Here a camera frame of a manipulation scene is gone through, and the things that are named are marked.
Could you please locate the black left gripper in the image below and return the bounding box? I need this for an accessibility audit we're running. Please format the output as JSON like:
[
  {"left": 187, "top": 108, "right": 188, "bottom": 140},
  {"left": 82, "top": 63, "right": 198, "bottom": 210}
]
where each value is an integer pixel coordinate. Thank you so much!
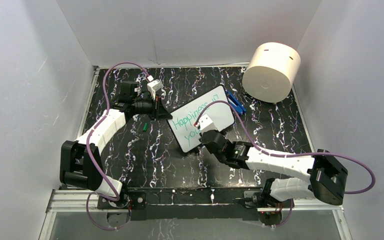
[{"left": 132, "top": 94, "right": 173, "bottom": 122}]

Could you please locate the white whiteboard black frame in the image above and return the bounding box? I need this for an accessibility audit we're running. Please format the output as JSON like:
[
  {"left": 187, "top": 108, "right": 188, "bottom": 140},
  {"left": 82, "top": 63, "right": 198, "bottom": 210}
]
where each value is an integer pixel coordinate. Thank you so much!
[{"left": 167, "top": 85, "right": 235, "bottom": 153}]

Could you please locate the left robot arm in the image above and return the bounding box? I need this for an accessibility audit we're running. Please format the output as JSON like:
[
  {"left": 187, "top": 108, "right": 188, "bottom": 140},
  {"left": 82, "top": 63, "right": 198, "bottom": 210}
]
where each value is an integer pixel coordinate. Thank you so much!
[{"left": 59, "top": 79, "right": 173, "bottom": 208}]

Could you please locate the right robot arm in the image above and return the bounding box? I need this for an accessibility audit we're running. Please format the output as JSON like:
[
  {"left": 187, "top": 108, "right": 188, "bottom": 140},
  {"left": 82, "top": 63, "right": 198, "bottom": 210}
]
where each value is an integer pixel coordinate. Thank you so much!
[{"left": 200, "top": 130, "right": 348, "bottom": 207}]

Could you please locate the cream cylindrical container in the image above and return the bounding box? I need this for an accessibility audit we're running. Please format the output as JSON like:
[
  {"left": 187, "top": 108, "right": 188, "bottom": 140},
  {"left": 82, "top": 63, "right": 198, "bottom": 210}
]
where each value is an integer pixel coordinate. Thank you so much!
[{"left": 242, "top": 42, "right": 301, "bottom": 104}]

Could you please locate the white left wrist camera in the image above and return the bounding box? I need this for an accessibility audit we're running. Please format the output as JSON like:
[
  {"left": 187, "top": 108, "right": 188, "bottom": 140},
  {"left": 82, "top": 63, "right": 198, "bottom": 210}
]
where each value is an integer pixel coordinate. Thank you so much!
[{"left": 146, "top": 75, "right": 163, "bottom": 100}]

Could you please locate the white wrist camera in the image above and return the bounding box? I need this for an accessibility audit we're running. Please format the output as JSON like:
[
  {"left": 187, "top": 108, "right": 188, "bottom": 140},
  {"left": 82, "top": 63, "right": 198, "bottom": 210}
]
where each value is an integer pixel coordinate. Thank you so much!
[
  {"left": 194, "top": 114, "right": 218, "bottom": 134},
  {"left": 146, "top": 75, "right": 163, "bottom": 100}
]

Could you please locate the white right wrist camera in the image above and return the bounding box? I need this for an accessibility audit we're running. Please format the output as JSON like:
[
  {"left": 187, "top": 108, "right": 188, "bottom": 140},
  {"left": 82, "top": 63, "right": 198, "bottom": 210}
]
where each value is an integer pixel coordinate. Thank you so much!
[{"left": 194, "top": 114, "right": 218, "bottom": 134}]

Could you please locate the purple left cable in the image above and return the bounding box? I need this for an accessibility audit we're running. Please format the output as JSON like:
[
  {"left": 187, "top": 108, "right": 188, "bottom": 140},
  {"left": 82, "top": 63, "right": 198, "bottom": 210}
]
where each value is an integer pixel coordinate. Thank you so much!
[{"left": 85, "top": 62, "right": 151, "bottom": 232}]

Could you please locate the aluminium frame rail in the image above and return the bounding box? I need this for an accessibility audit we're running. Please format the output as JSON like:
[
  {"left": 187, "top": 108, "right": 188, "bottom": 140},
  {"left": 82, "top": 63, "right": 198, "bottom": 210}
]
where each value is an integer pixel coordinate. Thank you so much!
[{"left": 39, "top": 187, "right": 352, "bottom": 240}]

